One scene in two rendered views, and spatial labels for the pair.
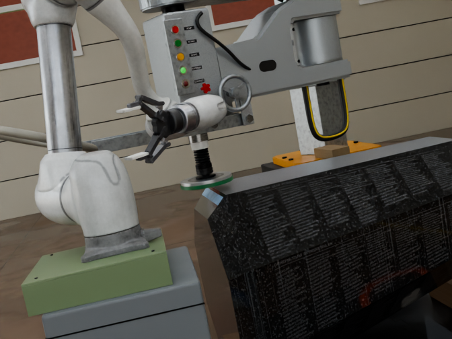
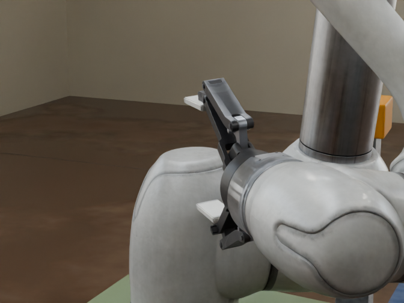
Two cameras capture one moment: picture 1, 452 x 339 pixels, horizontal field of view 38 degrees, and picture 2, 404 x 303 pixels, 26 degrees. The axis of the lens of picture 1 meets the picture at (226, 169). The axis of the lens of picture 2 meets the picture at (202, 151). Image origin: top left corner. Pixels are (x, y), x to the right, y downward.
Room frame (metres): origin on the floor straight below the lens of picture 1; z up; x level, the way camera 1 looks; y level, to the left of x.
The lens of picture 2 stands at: (2.39, -0.65, 1.44)
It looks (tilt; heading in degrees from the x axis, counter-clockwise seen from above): 14 degrees down; 120
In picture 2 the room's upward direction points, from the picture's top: straight up
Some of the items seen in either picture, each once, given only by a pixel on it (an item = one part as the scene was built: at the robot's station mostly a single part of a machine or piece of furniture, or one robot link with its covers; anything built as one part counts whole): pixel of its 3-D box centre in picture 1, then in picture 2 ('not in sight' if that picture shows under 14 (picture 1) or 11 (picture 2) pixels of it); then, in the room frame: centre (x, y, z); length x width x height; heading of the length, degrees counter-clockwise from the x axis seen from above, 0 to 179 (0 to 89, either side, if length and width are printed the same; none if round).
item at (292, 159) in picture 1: (325, 153); not in sight; (3.62, -0.56, 0.76); 0.49 x 0.49 x 0.05; 11
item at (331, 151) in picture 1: (331, 151); not in sight; (3.36, -0.55, 0.81); 0.20 x 0.10 x 0.05; 19
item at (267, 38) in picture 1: (269, 59); not in sight; (2.84, -0.27, 1.32); 0.74 x 0.23 x 0.49; 117
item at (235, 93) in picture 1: (231, 93); not in sight; (2.62, -0.07, 1.22); 0.15 x 0.10 x 0.15; 117
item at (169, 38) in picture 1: (178, 57); not in sight; (2.54, 0.10, 1.39); 0.08 x 0.03 x 0.28; 117
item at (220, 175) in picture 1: (206, 178); not in sight; (2.67, 0.09, 0.89); 0.21 x 0.21 x 0.01
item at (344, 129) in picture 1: (327, 105); not in sight; (2.97, -0.50, 1.07); 0.23 x 0.03 x 0.32; 117
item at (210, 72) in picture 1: (202, 67); not in sight; (2.71, 0.02, 1.34); 0.36 x 0.22 x 0.45; 117
